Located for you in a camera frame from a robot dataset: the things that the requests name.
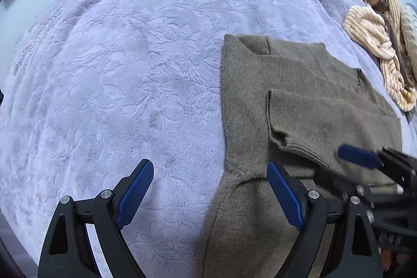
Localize beige striped plush blanket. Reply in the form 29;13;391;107
343;0;416;113

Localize lavender embossed bed blanket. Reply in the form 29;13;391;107
1;0;416;277

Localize olive brown knit sweater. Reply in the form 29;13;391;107
197;35;402;277

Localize cream braided round pillow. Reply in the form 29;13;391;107
401;4;417;78

